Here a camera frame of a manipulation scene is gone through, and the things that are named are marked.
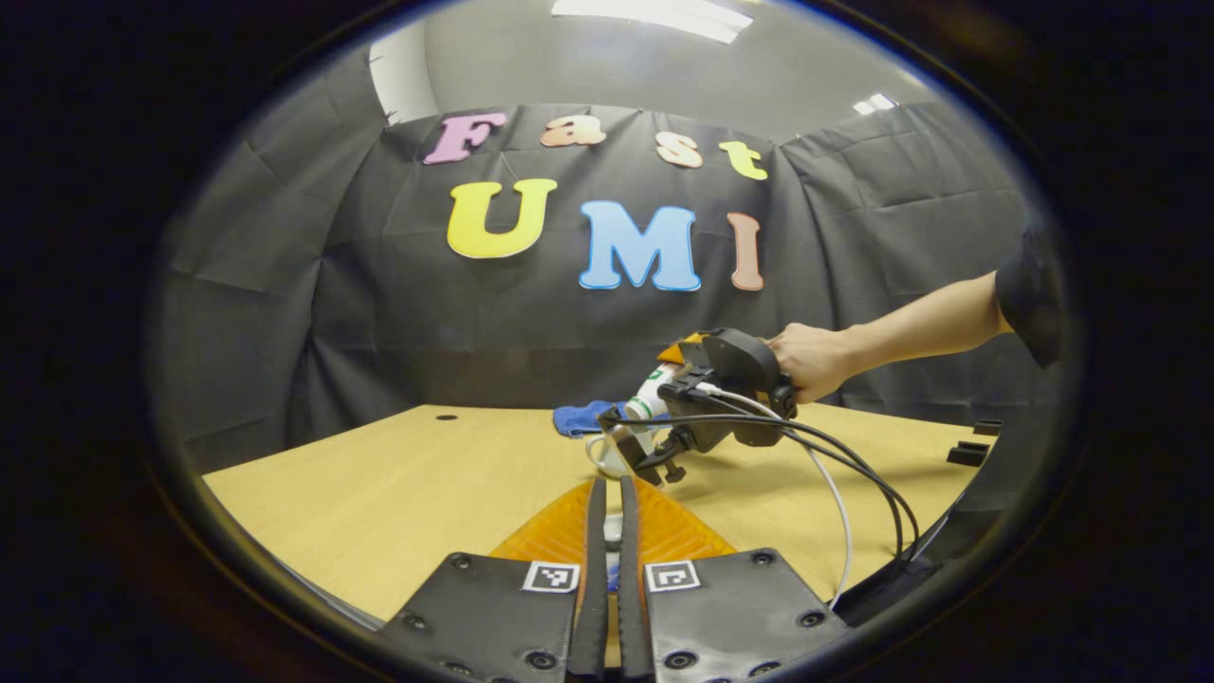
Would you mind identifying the long ceiling light panel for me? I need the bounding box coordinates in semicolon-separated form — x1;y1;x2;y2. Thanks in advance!
550;0;755;46

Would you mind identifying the white water bottle green label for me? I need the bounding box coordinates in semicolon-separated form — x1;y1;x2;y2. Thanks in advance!
621;363;684;425

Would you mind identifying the black backdrop cloth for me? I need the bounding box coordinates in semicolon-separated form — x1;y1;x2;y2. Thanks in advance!
156;47;1054;471

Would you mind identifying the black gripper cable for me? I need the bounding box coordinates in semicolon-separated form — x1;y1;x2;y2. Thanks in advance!
607;403;923;565

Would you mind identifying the blue towel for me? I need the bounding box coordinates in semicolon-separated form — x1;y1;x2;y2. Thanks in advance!
553;399;629;439

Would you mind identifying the person's dark shirt sleeve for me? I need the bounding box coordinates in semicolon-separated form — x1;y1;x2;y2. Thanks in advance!
994;221;1071;371

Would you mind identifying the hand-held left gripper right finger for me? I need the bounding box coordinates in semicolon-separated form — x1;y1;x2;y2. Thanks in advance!
619;477;852;683

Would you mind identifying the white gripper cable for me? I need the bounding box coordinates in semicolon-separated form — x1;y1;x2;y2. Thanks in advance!
697;381;855;610

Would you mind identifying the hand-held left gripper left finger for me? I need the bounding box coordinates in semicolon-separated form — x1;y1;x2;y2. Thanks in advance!
379;477;609;683

